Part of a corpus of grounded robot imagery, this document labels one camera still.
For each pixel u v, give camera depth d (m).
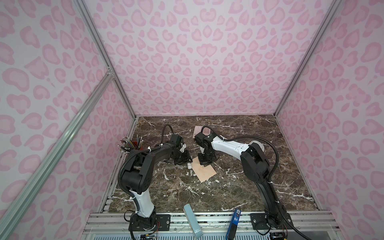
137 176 0.49
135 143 0.90
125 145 0.84
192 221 0.73
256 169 0.55
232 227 0.70
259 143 1.00
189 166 0.90
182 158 0.83
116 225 0.74
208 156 0.82
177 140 0.80
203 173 0.90
